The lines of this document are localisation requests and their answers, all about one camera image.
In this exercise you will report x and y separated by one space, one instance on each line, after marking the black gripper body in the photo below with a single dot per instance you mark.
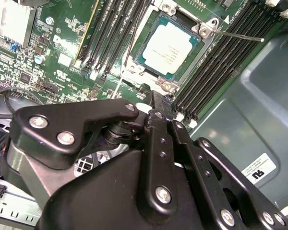
93 203

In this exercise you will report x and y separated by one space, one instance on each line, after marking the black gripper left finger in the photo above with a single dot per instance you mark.
91 117

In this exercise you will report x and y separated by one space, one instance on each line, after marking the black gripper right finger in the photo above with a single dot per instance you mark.
206 187

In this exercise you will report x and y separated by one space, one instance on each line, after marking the metal socket cover frame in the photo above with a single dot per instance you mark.
139 76

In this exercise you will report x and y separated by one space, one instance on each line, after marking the thin metal locking lever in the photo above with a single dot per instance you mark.
130 43
240 36

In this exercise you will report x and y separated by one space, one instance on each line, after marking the silver topped CPU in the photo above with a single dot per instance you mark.
168 45

